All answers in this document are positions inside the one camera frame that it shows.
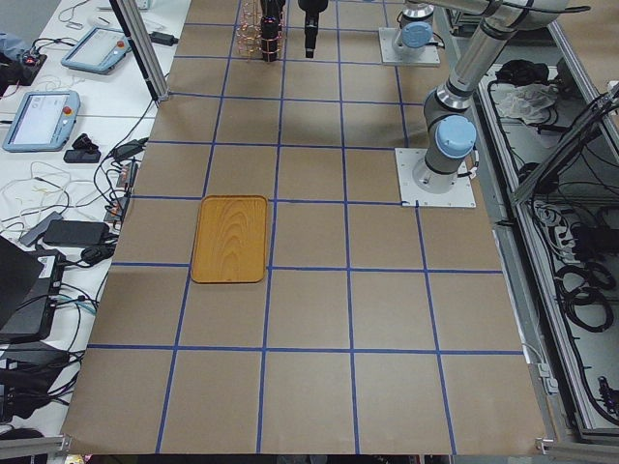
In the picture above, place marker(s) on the aluminium frame post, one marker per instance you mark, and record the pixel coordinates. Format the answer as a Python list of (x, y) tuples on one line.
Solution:
[(131, 22)]

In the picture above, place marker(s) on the dark wine bottle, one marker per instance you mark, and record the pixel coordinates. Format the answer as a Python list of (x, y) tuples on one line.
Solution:
[(270, 28), (312, 10)]

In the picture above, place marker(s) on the black laptop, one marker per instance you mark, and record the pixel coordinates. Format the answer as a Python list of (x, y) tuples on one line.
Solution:
[(30, 285)]

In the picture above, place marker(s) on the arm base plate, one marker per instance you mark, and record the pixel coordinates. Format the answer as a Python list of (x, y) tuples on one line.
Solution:
[(421, 187), (391, 55)]

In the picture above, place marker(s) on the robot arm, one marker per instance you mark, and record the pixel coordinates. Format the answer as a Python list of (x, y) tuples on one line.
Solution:
[(415, 25), (451, 135)]

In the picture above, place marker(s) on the blue teach pendant far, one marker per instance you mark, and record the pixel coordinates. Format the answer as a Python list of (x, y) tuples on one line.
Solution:
[(99, 51)]

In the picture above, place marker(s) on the black power adapter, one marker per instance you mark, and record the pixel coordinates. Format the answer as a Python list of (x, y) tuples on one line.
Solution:
[(163, 38)]

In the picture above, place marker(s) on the blue teach pendant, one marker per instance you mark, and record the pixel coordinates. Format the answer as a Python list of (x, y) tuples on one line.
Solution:
[(99, 51), (43, 123)]

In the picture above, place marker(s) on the blue teach pendant near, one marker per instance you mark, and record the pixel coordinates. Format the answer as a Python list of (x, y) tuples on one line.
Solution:
[(43, 123)]

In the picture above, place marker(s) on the copper wire wine basket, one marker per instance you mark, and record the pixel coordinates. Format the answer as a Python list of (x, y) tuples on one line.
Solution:
[(248, 31)]

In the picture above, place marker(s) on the wooden tray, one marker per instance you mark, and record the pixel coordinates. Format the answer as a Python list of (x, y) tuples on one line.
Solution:
[(230, 240)]

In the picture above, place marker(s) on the black power brick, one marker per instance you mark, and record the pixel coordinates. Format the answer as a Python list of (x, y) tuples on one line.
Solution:
[(72, 233)]

